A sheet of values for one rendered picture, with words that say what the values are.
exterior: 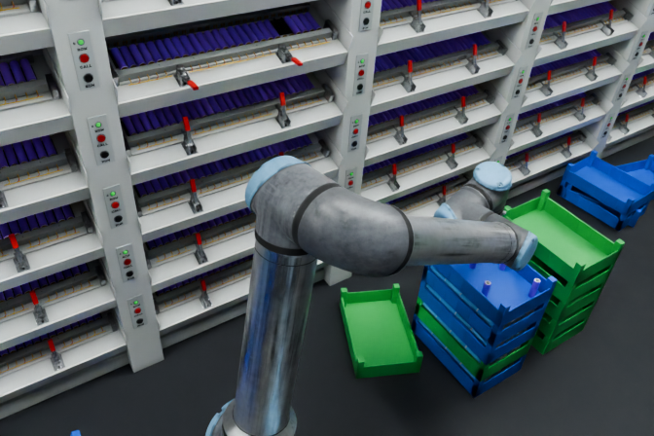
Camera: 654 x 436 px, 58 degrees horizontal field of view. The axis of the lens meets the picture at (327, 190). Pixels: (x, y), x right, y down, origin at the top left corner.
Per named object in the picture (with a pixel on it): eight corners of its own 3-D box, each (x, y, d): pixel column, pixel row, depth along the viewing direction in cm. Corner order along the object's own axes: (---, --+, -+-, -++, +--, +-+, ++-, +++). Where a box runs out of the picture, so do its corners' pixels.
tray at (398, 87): (509, 74, 202) (528, 43, 191) (366, 117, 174) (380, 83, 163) (473, 35, 210) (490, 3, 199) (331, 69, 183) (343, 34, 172)
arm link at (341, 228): (374, 221, 79) (550, 233, 131) (312, 181, 86) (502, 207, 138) (340, 295, 81) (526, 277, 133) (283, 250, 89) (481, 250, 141)
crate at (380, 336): (419, 372, 182) (423, 355, 177) (355, 379, 179) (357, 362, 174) (395, 299, 206) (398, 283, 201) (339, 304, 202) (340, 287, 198)
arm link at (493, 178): (463, 173, 141) (490, 151, 145) (458, 205, 150) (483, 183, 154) (496, 195, 136) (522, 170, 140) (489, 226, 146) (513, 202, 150)
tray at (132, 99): (344, 64, 159) (353, 36, 151) (118, 118, 131) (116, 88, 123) (308, 16, 167) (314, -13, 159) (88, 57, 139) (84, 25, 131)
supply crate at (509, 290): (549, 300, 166) (558, 279, 161) (498, 328, 156) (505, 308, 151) (474, 236, 185) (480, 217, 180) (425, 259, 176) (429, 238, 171)
